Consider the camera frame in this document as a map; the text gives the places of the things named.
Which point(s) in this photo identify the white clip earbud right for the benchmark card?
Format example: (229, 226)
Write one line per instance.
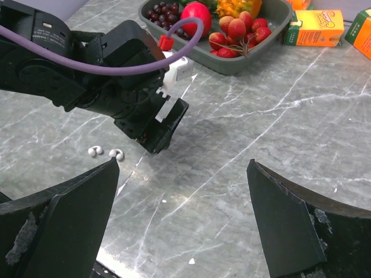
(117, 154)

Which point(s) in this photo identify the white clip earbud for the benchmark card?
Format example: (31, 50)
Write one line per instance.
(117, 154)
(95, 150)

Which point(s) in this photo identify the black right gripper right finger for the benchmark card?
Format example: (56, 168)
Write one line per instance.
(305, 234)

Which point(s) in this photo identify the orange pineapple toy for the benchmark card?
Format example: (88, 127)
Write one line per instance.
(235, 7)

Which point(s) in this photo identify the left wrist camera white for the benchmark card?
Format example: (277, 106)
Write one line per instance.
(179, 74)

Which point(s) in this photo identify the orange sponge box near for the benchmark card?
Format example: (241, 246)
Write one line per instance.
(359, 35)

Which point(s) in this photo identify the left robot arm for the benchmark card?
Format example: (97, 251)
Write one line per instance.
(41, 56)

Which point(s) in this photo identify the dark purple grapes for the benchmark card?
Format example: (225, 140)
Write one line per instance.
(164, 15)

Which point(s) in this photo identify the orange box back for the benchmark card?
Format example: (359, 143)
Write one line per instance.
(299, 4)

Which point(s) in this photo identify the orange box middle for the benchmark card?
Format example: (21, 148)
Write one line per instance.
(320, 28)

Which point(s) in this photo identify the white clip earbud left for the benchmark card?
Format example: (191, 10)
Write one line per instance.
(95, 150)

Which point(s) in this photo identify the dark grey fruit tray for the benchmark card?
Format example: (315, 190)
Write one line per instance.
(277, 14)

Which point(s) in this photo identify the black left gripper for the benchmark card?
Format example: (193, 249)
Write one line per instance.
(132, 101)

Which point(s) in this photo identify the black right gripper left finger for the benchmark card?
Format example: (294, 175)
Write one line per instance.
(57, 232)

